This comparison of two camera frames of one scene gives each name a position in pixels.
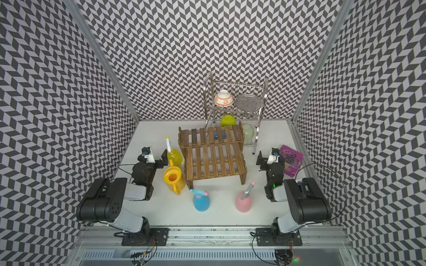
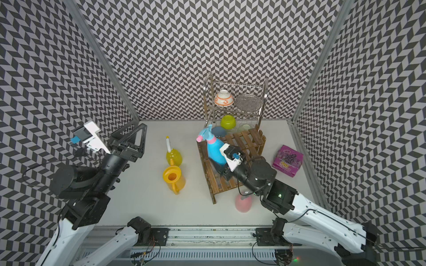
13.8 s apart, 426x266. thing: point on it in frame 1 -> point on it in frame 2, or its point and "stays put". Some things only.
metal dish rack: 232,101 stays put
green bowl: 227,120 stays put
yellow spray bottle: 173,154 stays put
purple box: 292,159 stays put
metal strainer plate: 248,102 stays put
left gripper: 160,165 -> 127,148
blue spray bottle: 201,200 -> 213,145
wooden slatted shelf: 213,153 -> 250,143
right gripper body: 264,164 -> 241,170
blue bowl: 216,134 stays put
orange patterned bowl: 223,98 stays put
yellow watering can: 175,178 stays put
